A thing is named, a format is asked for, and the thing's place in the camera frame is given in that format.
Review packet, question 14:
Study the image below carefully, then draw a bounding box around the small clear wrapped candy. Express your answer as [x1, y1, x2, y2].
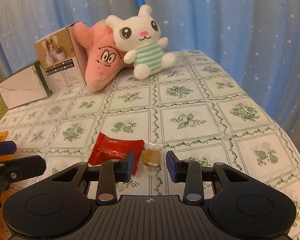
[142, 142, 163, 168]

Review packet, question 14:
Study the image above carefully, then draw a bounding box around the red snack packet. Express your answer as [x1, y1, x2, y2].
[88, 133, 145, 176]

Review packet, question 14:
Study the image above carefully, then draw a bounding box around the green patterned tablecloth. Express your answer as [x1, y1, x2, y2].
[0, 50, 300, 239]

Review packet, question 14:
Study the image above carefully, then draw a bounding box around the white flat box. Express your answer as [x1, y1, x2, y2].
[0, 60, 52, 109]

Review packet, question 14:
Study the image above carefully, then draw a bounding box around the brown product cardboard box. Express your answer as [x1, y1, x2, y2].
[34, 24, 87, 93]

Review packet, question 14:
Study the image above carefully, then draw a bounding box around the pink star plush toy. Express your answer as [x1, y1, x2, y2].
[73, 22, 133, 93]

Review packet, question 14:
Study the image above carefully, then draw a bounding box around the white bunny plush toy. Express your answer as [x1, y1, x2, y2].
[105, 4, 177, 80]

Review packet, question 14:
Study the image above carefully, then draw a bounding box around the blue star curtain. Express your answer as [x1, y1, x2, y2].
[0, 0, 300, 150]

